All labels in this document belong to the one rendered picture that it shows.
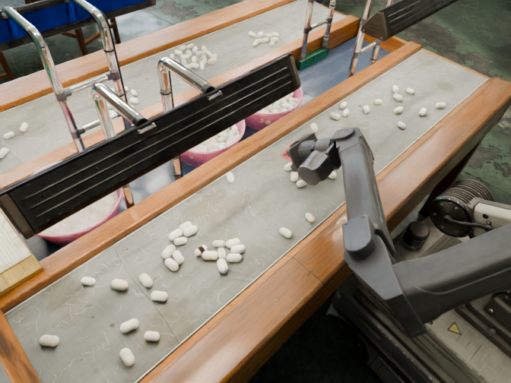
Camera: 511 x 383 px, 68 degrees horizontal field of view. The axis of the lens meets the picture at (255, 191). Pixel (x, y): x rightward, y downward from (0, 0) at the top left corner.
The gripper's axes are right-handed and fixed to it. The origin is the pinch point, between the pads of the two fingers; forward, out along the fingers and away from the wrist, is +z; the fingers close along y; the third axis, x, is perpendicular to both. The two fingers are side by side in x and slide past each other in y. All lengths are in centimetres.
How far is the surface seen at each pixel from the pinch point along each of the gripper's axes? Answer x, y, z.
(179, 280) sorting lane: 10.3, 42.4, -0.7
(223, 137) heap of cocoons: -8.9, 2.1, 22.1
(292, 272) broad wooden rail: 19.4, 23.3, -15.6
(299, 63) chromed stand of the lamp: -17, -56, 37
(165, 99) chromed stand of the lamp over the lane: -26.4, 24.3, 0.3
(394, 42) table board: -7, -103, 24
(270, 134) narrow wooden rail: -3.9, -8.1, 12.6
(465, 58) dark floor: 44, -275, 75
